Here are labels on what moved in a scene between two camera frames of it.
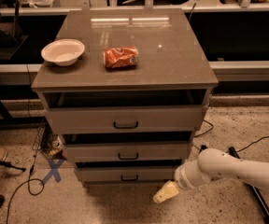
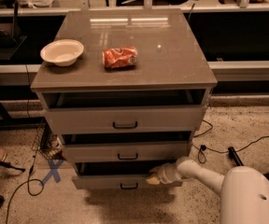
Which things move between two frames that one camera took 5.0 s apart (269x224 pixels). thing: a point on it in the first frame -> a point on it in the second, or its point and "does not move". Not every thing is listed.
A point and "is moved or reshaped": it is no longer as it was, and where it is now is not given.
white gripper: [181, 178] -> [164, 174]
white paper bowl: [63, 52] does not move
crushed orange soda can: [120, 57] does not move
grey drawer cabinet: [127, 111] does not move
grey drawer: [125, 175] is moved or reshaped
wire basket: [49, 143] does not move
